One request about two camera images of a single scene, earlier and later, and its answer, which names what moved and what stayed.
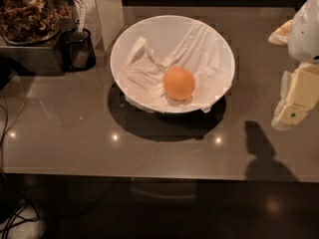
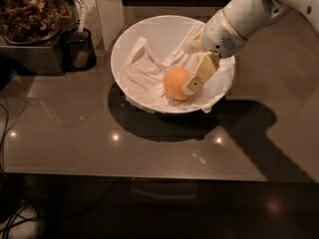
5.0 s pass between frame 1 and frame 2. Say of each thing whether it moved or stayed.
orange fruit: stayed
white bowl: stayed
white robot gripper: moved
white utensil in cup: stayed
